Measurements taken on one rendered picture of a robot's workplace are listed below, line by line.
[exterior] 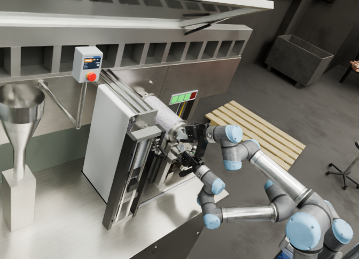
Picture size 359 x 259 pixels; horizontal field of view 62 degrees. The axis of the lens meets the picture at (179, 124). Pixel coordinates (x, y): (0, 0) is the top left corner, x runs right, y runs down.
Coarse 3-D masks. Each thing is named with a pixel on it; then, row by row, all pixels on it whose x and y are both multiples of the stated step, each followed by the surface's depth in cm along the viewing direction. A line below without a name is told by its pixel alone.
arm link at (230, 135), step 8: (216, 128) 129; (224, 128) 126; (232, 128) 123; (240, 128) 126; (216, 136) 128; (224, 136) 125; (232, 136) 122; (240, 136) 125; (224, 144) 126; (232, 144) 125
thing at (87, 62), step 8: (80, 48) 90; (88, 48) 92; (96, 48) 94; (80, 56) 89; (88, 56) 89; (96, 56) 91; (80, 64) 90; (88, 64) 91; (96, 64) 93; (72, 72) 94; (80, 72) 91; (88, 72) 93; (96, 72) 95; (80, 80) 93; (88, 80) 95; (96, 80) 97
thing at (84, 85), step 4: (84, 84) 97; (84, 88) 98; (84, 92) 99; (80, 96) 100; (84, 96) 100; (80, 100) 100; (80, 104) 101; (80, 108) 102; (80, 112) 103; (80, 116) 104; (76, 120) 105; (80, 120) 105; (76, 124) 106; (80, 124) 107
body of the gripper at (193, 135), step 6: (186, 126) 140; (192, 126) 137; (198, 126) 139; (204, 126) 134; (186, 132) 141; (192, 132) 138; (198, 132) 138; (204, 132) 133; (192, 138) 139; (198, 138) 138; (204, 138) 134
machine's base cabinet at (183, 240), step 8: (200, 216) 176; (192, 224) 175; (200, 224) 188; (176, 232) 163; (184, 232) 174; (192, 232) 187; (200, 232) 202; (168, 240) 162; (176, 240) 172; (184, 240) 185; (192, 240) 200; (152, 248) 151; (160, 248) 160; (168, 248) 171; (176, 248) 184; (184, 248) 198; (144, 256) 150; (152, 256) 159; (160, 256) 170; (168, 256) 182; (176, 256) 196; (184, 256) 213
